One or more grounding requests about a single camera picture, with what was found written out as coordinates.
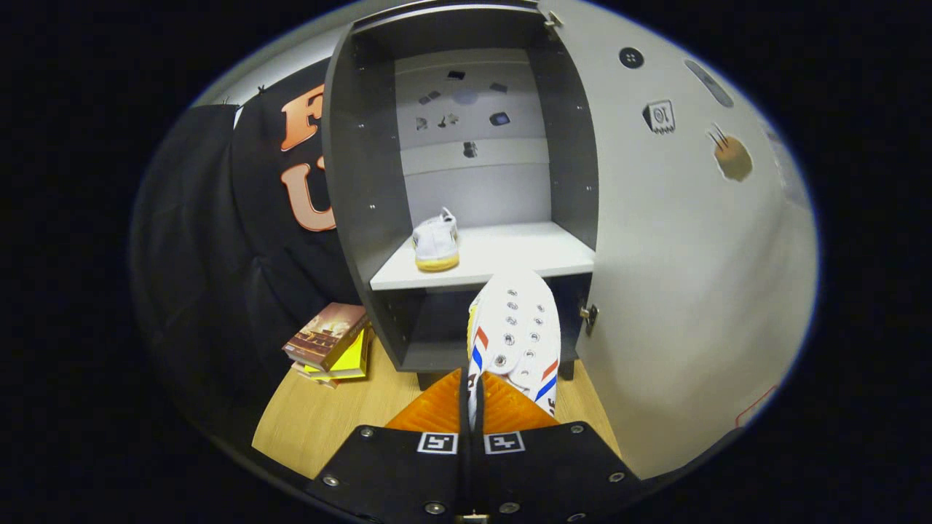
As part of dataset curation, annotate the yellow book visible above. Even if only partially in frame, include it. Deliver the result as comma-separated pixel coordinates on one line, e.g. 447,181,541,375
301,327,373,381

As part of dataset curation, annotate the white cabinet shelf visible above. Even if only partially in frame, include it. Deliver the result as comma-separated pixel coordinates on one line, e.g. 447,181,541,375
369,221,596,293

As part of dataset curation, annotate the brown cover book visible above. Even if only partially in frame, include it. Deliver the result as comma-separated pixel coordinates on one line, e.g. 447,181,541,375
282,303,369,373

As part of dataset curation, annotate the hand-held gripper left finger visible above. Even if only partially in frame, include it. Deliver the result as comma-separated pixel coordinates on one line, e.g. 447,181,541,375
306,368,472,524

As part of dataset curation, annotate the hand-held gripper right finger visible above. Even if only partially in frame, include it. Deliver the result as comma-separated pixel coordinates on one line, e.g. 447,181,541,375
472,371,646,524

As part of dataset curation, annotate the white striped shoe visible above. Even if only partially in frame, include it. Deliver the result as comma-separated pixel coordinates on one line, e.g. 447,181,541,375
411,207,461,274
466,269,563,430

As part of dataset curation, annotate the beige shoe cabinet door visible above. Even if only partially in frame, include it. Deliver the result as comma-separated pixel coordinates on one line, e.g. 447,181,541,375
539,0,821,482

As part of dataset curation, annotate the dark grey shoe cabinet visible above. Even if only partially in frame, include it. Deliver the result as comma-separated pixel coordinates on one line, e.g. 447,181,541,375
322,2,602,392

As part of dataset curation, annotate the black backdrop cloth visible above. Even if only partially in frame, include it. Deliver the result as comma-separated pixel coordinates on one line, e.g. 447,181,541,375
130,60,366,441

